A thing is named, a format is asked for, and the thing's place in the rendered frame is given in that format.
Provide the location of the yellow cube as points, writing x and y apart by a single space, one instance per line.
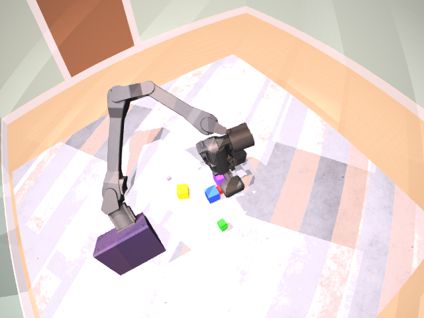
183 191

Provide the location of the blue block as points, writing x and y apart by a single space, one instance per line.
212 194

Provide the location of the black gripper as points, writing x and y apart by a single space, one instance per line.
232 185

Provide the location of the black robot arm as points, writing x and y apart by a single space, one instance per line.
233 141

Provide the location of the green block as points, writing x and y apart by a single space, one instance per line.
221 223

